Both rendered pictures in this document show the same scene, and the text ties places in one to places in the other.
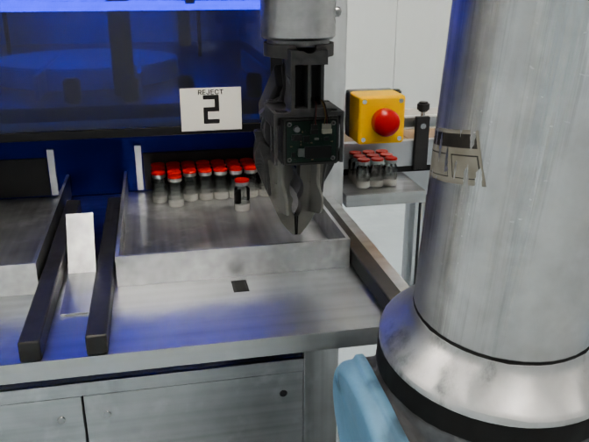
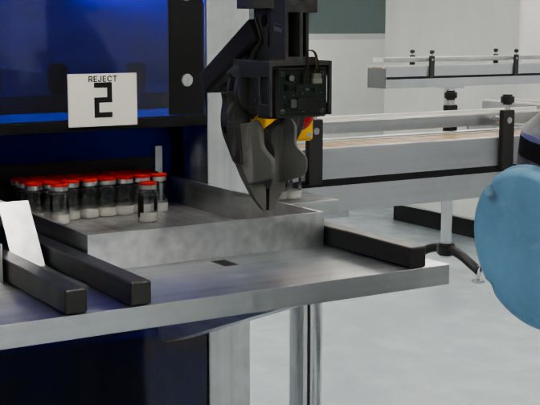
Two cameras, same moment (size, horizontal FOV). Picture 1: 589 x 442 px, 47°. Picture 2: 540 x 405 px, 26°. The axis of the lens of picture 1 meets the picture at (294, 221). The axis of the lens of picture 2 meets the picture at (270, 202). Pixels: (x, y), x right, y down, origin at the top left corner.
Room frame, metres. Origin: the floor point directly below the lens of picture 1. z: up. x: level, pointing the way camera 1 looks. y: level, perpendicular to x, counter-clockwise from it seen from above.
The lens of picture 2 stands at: (-0.38, 0.39, 1.10)
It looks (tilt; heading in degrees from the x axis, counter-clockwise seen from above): 9 degrees down; 340
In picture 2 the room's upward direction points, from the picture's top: straight up
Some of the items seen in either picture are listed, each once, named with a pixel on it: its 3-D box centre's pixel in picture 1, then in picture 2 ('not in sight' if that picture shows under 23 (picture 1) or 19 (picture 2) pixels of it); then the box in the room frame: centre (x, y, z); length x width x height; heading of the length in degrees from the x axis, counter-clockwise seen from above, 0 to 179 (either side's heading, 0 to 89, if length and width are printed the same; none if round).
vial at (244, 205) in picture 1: (242, 196); (147, 202); (0.91, 0.07, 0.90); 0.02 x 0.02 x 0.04
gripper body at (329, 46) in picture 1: (300, 103); (277, 58); (0.70, -0.01, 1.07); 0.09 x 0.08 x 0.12; 12
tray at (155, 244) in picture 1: (221, 212); (137, 216); (0.85, 0.10, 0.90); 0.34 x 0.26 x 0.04; 12
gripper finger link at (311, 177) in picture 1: (313, 198); (288, 165); (0.70, -0.02, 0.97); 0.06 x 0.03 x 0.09; 12
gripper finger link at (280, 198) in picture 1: (285, 200); (261, 166); (0.70, 0.01, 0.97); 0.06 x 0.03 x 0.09; 12
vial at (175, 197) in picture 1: (175, 190); (59, 203); (0.93, 0.17, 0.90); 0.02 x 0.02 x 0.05
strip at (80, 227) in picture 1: (77, 260); (41, 243); (0.67, 0.23, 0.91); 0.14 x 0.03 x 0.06; 13
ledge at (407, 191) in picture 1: (372, 186); (268, 203); (1.06, -0.13, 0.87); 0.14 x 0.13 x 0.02; 12
